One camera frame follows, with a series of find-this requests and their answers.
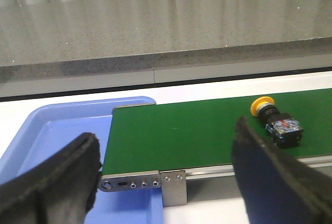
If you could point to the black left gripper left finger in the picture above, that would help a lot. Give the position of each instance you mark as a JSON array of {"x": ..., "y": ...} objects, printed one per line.
[{"x": 62, "y": 189}]

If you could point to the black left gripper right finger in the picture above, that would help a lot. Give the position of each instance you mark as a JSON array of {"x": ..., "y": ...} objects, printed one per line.
[{"x": 276, "y": 187}]

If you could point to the blue plastic tray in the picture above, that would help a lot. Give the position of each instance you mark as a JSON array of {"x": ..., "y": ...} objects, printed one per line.
[{"x": 49, "y": 128}]

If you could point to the green conveyor belt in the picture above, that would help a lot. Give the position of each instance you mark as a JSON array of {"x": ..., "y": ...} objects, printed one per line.
[{"x": 200, "y": 133}]

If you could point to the grey stone countertop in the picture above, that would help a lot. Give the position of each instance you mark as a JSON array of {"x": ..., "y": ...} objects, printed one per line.
[{"x": 59, "y": 40}]

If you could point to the aluminium conveyor frame rail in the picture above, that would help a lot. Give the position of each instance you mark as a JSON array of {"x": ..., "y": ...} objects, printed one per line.
[{"x": 155, "y": 179}]

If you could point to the steel left support bracket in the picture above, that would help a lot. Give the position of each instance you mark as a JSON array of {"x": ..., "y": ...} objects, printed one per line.
[{"x": 173, "y": 186}]

